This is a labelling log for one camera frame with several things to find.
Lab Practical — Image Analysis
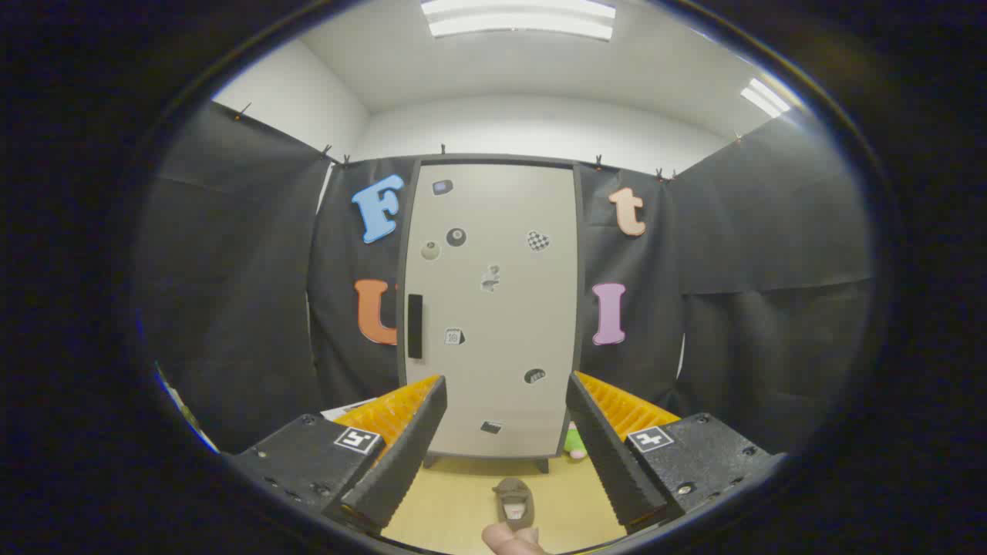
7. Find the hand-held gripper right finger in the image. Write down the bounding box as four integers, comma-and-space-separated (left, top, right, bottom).
565, 371, 787, 535

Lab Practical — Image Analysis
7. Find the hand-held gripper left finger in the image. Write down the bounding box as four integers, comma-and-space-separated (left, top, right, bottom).
224, 375, 448, 537

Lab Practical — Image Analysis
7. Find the brown shoe with bow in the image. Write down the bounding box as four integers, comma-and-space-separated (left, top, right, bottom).
492, 476, 537, 531

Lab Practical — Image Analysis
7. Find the grey shoe cabinet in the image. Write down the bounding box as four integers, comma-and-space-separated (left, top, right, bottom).
397, 154, 587, 473

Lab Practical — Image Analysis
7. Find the white book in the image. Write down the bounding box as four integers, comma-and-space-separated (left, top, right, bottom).
320, 399, 377, 422

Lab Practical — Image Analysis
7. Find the black backdrop cloth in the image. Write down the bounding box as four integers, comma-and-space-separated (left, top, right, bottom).
135, 100, 876, 456

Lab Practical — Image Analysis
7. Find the small ceiling light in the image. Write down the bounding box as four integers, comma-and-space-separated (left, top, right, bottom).
740, 77, 791, 118

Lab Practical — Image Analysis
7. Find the long ceiling light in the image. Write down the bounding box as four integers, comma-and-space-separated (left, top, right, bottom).
420, 0, 618, 41

